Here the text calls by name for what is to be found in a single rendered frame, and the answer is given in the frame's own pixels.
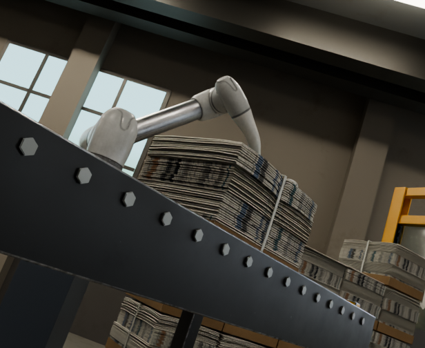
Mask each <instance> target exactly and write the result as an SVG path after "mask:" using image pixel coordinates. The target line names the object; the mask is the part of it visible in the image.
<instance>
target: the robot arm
mask: <svg viewBox="0 0 425 348"><path fill-rule="evenodd" d="M226 113H228V114H229V115H230V116H231V118H232V120H233V121H234V122H235V123H236V125H238V127H239V128H240V130H241V131H242V133H243V134H244V135H245V137H246V140H247V142H248V147H250V148H251V149H253V150H254V151H255V152H257V153H259V154H260V155H261V142H260V137H259V133H258V130H257V127H256V124H255V120H254V118H253V114H252V111H251V109H250V106H249V103H248V100H247V99H246V96H245V94H244V92H243V90H242V89H241V87H240V86H239V84H238V83H237V82H236V81H235V80H234V79H233V78H232V77H229V76H224V77H221V78H219V79H218V80H217V82H216V83H215V87H214V88H211V89H208V90H205V91H203V92H201V93H198V94H196V95H194V96H193V97H192V98H191V100H189V101H185V102H183V103H180V104H177V105H175V106H171V107H169V108H165V109H163V110H160V111H157V112H155V113H151V114H149V115H145V116H143V117H140V118H137V119H136V118H135V116H134V115H133V114H132V113H131V112H129V111H127V110H125V109H122V108H119V107H114V108H110V109H108V110H107V111H106V112H105V113H103V114H102V115H101V117H100V118H99V120H98V121H97V123H96V124H95V125H94V126H91V127H90V128H88V129H86V130H85V131H84V132H83V133H82V134H81V137H80V138H79V146H80V147H82V148H84V149H86V150H87V151H89V152H91V153H92V154H94V155H96V156H97V157H99V158H101V159H103V160H104V161H106V162H108V163H109V164H112V165H113V166H115V167H117V168H118V169H120V170H122V169H123V167H124V164H125V163H126V161H127V159H128V157H129V155H130V152H131V150H132V148H133V145H134V144H135V143H137V142H140V141H142V140H145V139H148V138H150V137H153V136H155V135H158V134H161V133H164V132H166V131H169V130H172V129H174V128H177V127H180V126H183V125H185V124H188V123H191V122H193V121H196V120H199V121H206V120H209V119H214V118H216V117H219V116H222V115H224V114H226Z"/></svg>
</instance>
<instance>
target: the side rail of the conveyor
mask: <svg viewBox="0 0 425 348"><path fill-rule="evenodd" d="M0 253H1V254H4V255H8V256H10V257H13V258H17V259H20V260H24V261H26V262H30V263H33V264H37V265H39V266H42V267H46V268H49V269H53V270H55V271H59V272H62V273H66V274H68V275H71V276H75V277H78V278H81V279H84V280H88V281H91V282H95V283H97V284H101V285H104V286H107V287H110V288H113V289H117V290H120V291H124V292H126V293H130V294H133V295H136V296H139V297H142V298H146V299H149V300H153V301H155V302H159V303H162V304H165V305H168V306H171V307H175V308H178V309H182V310H184V311H188V312H191V313H195V314H197V315H200V316H204V317H207V318H210V319H213V320H217V321H220V322H224V323H226V324H229V325H233V326H236V327H239V328H242V329H246V330H249V331H253V332H255V333H258V334H262V335H265V336H268V337H271V338H275V339H278V340H282V341H284V342H288V343H291V344H294V345H297V346H300V347H304V348H368V346H369V343H370V338H371V335H372V332H373V326H374V323H375V316H373V315H371V314H369V313H368V312H366V311H364V310H363V309H360V308H359V307H357V306H355V305H354V304H352V303H351V302H349V301H347V300H345V299H343V298H342V297H340V296H338V295H337V294H335V293H333V292H332V291H329V290H328V289H326V288H324V287H323V286H321V285H319V284H317V283H316V282H314V281H312V280H311V279H309V278H307V277H306V276H304V275H302V274H300V273H298V272H297V271H295V270H293V269H291V268H290V267H288V266H286V265H285V264H283V263H281V262H279V261H278V260H276V259H274V258H272V257H270V256H269V255H267V254H265V253H264V252H262V251H260V250H259V249H257V248H255V247H253V246H252V245H250V244H248V243H247V242H244V241H243V240H241V239H239V238H238V237H236V236H234V235H233V234H231V233H229V232H227V231H225V230H224V229H222V228H221V227H219V226H217V225H216V224H213V223H212V222H210V221H208V220H207V219H205V218H203V217H202V216H200V215H198V214H196V213H194V212H193V211H191V210H189V209H187V208H186V207H184V206H182V205H181V204H179V203H177V202H176V201H174V200H172V199H170V198H169V197H166V196H165V195H163V194H162V193H160V192H158V191H156V190H154V189H153V188H151V187H149V186H148V185H146V184H144V183H143V182H140V181H139V180H137V179H135V178H134V177H132V176H130V175H129V174H127V173H125V172H123V171H122V170H120V169H118V168H117V167H115V166H113V165H112V164H109V163H108V162H106V161H104V160H103V159H101V158H99V157H97V156H96V155H94V154H92V153H91V152H89V151H87V150H86V149H84V148H82V147H80V146H78V145H76V144H75V143H73V142H71V141H70V140H68V139H66V138H65V137H63V136H61V135H59V134H58V133H56V132H54V131H53V130H50V129H49V128H47V127H45V126H44V125H42V124H40V123H39V122H36V121H35V120H33V119H32V118H30V117H28V116H27V115H24V114H23V113H21V112H19V111H18V110H16V109H14V108H13V107H11V106H9V105H7V104H5V103H4V102H2V101H0Z"/></svg>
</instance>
